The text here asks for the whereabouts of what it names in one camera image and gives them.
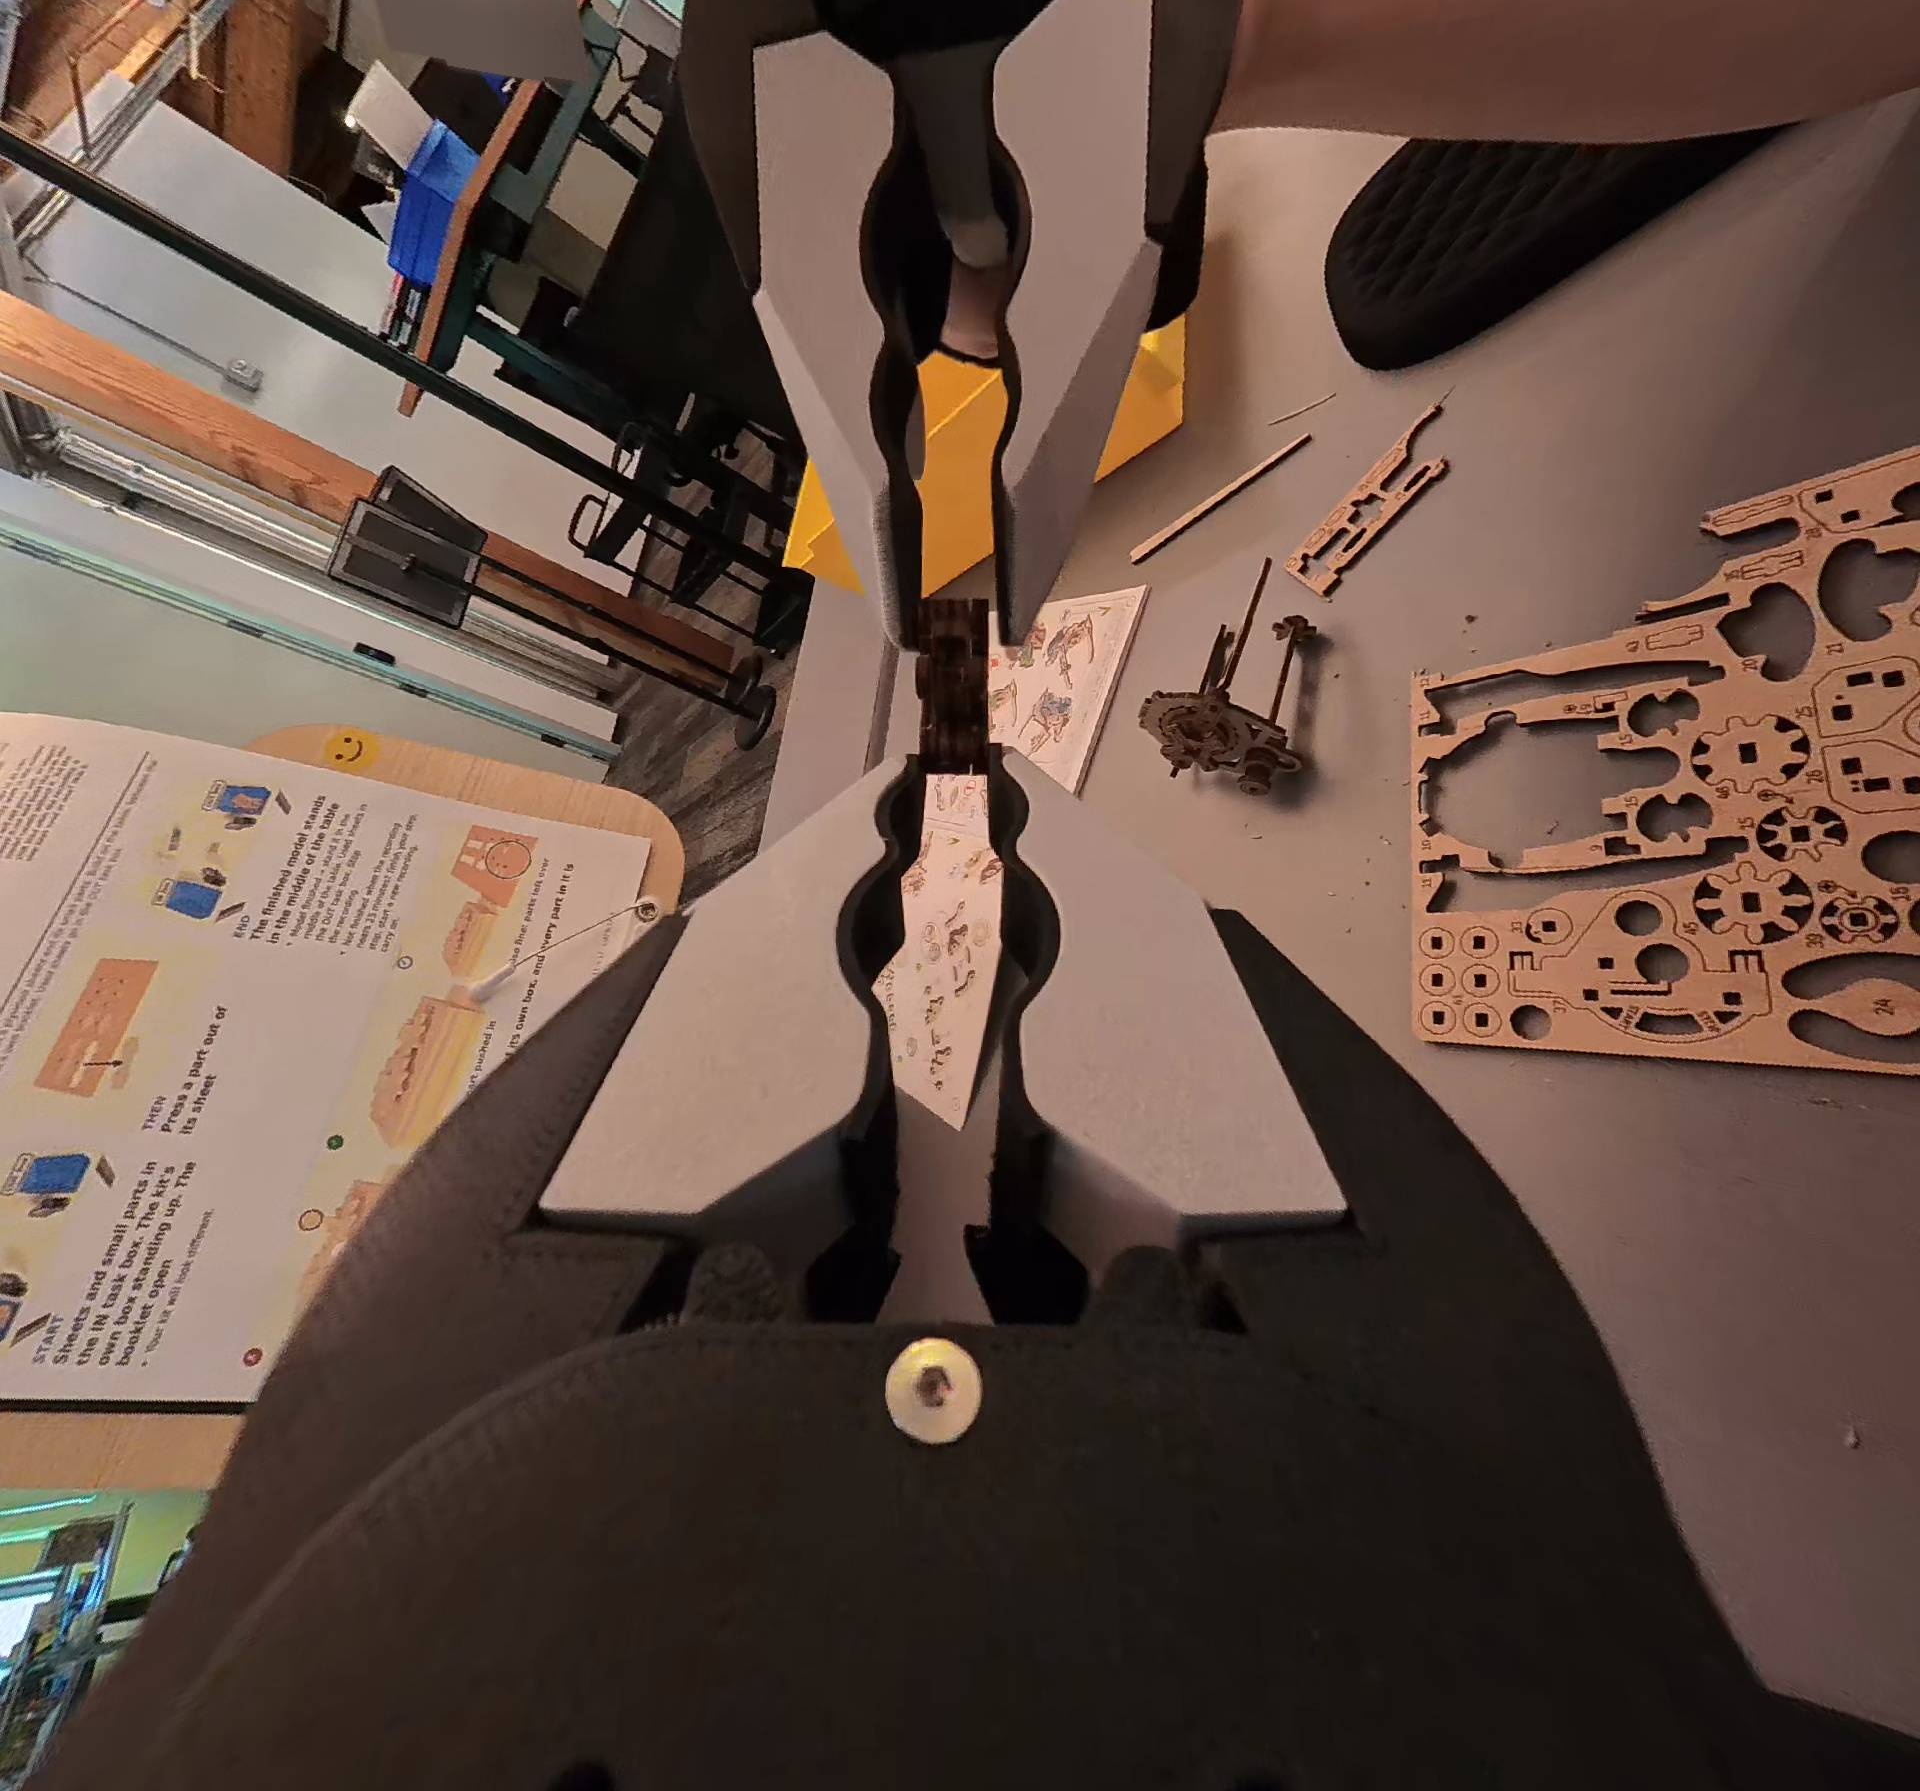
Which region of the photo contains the wood-top workbench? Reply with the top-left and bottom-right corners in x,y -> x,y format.
394,0 -> 708,473

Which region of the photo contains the dark wooden gear subassembly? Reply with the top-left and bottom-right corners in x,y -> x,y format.
1133,558 -> 1323,798

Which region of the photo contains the person's right forearm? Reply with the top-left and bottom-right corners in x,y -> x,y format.
1237,0 -> 1920,147

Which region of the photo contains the small wooden frame offcut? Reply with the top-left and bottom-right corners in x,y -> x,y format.
1284,388 -> 1451,600

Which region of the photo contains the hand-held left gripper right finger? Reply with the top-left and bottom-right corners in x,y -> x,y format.
987,750 -> 1348,1272

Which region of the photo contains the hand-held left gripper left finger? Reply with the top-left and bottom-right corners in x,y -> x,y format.
536,754 -> 923,1285

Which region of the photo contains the black mesh chair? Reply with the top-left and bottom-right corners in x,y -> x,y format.
563,98 -> 819,661

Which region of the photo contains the black framed panel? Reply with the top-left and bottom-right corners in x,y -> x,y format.
327,463 -> 488,629

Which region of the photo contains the black pole stand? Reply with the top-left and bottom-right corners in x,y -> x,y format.
0,125 -> 781,781

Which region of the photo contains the white tether cord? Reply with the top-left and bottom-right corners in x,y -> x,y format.
448,895 -> 668,1014

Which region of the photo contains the blue storage bin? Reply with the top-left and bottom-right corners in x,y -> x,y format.
388,118 -> 483,286

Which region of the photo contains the laser-cut wooden part sheet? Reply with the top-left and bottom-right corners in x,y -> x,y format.
1406,447 -> 1920,1077

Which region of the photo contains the white box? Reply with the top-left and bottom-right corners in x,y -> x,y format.
348,64 -> 452,150

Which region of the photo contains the illustrated assembly booklet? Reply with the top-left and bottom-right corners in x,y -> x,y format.
871,589 -> 1152,1134

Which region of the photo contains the person's right hand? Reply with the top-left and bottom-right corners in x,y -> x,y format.
931,245 -> 1024,365

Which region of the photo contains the thin wooden stick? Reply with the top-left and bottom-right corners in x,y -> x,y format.
1127,433 -> 1313,566

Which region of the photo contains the small dark wooden gear part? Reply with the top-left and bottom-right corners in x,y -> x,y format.
908,598 -> 998,778

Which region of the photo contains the yellow plastic bin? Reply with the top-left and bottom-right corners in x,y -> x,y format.
783,313 -> 1189,592

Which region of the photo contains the printed instruction poster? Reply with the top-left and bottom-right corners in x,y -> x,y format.
0,712 -> 658,1410

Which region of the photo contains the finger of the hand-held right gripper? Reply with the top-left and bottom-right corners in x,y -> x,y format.
746,34 -> 927,647
982,0 -> 1170,647

